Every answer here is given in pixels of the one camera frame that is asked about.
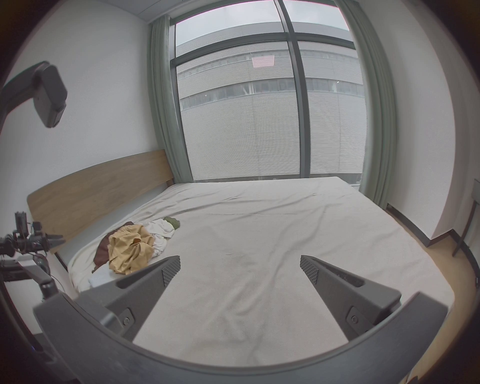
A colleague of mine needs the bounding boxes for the off-white garment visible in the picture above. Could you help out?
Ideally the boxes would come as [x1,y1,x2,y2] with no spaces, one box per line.
[144,218,177,259]

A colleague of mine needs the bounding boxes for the pale bluish white garment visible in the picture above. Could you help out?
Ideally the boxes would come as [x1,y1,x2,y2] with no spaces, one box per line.
[88,267,118,289]

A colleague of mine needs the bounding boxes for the brown garment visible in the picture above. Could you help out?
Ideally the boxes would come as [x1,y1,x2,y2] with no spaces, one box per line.
[92,221,136,272]

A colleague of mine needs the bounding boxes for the grey-green curtain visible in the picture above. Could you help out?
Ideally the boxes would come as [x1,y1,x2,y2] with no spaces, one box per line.
[334,0,398,209]
[147,15,194,184]

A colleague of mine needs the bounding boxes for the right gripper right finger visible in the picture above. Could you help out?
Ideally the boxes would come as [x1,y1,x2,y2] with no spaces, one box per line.
[299,255,403,343]

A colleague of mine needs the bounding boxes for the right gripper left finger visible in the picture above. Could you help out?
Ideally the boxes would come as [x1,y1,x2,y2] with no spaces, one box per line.
[79,255,181,343]

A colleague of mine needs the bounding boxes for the tan trousers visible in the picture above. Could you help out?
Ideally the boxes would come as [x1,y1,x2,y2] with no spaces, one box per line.
[108,224,156,275]

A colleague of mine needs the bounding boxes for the bed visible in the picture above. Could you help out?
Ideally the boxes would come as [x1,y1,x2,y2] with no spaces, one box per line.
[26,149,456,368]

